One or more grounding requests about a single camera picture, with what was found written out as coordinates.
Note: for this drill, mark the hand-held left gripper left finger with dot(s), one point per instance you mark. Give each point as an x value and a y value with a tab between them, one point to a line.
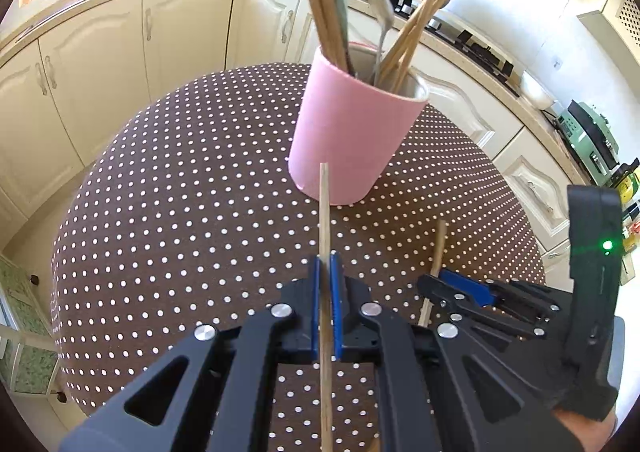
315	307

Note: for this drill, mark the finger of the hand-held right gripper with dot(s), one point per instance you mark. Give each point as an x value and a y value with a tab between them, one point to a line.
440	294
470	288

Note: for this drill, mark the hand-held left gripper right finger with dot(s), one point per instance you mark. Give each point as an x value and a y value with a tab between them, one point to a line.
337	307

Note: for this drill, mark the pink cup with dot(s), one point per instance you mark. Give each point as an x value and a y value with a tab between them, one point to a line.
345	132

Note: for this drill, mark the metal spoon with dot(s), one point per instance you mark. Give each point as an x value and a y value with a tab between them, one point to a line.
378	2

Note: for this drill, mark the person's right hand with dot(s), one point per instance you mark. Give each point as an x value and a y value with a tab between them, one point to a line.
592	437

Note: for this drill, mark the yellow green box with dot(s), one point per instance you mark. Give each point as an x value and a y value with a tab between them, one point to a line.
630	202

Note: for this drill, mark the green kitchen appliance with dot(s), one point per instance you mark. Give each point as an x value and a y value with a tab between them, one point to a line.
587	137

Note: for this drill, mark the brown polka dot tablecloth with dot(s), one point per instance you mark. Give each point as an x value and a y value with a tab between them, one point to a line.
175	207

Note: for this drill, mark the white bowl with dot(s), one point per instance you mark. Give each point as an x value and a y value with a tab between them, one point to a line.
535	90

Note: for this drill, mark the black gas stove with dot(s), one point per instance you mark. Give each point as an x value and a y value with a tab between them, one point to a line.
480	50

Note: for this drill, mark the white range hood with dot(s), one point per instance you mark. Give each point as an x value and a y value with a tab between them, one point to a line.
617	17

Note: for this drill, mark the cream kitchen cabinets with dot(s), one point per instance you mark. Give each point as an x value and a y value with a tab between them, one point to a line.
100	47

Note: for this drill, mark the white frame shelf rack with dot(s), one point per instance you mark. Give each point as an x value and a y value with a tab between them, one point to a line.
25	332

